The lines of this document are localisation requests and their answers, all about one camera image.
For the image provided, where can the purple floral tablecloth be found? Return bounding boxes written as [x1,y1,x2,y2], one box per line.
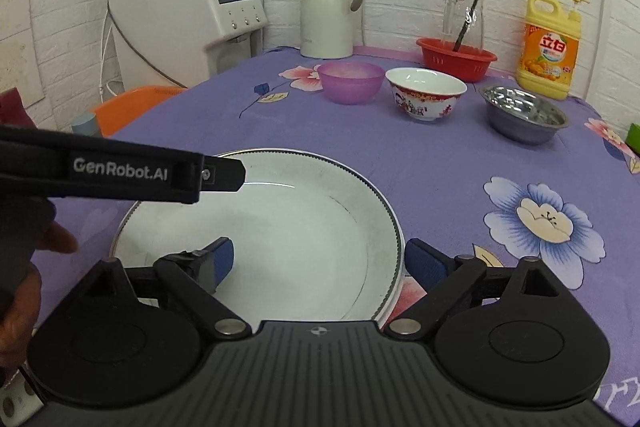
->
[30,46,640,427]

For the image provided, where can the clear glass jar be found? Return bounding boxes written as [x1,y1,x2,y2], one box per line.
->
[442,0,487,52]

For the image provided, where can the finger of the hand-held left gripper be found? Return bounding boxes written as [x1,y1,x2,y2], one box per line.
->
[0,124,247,206]

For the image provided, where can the person's left hand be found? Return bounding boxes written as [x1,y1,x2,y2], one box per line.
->
[0,197,79,378]

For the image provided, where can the stainless steel bowl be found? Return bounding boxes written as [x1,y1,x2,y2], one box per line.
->
[479,85,571,146]

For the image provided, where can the dark red cloth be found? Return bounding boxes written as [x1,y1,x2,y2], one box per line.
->
[0,88,36,128]

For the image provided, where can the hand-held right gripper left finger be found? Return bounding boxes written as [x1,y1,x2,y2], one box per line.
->
[80,236,253,339]

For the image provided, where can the yellow detergent bottle with pump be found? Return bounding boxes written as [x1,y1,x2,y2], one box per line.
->
[516,0,584,101]

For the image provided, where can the grey cup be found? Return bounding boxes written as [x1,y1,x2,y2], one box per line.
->
[71,112,101,138]

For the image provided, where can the white thermos jug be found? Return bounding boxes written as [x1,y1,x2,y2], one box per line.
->
[299,0,365,59]

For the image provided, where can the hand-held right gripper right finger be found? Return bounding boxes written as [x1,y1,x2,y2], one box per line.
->
[382,238,573,339]

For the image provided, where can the orange plastic basin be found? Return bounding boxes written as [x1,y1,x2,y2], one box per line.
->
[91,85,188,138]

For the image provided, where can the white dispenser cable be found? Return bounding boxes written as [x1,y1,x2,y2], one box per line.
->
[98,14,123,100]

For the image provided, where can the beige board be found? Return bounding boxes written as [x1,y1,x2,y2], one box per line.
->
[0,0,47,108]

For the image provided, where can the purple plastic bowl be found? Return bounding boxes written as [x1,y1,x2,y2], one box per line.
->
[318,61,386,106]

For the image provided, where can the red plastic bowl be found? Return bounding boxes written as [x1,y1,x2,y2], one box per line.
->
[416,37,498,83]

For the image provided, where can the white porcelain bowl red pattern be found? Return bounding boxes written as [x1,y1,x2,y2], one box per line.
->
[385,67,468,123]

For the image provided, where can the white plate with dotted rim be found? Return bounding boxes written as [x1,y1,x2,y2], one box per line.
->
[109,149,405,330]

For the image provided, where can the white water dispenser with screen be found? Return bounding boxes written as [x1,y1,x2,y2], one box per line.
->
[108,0,268,90]

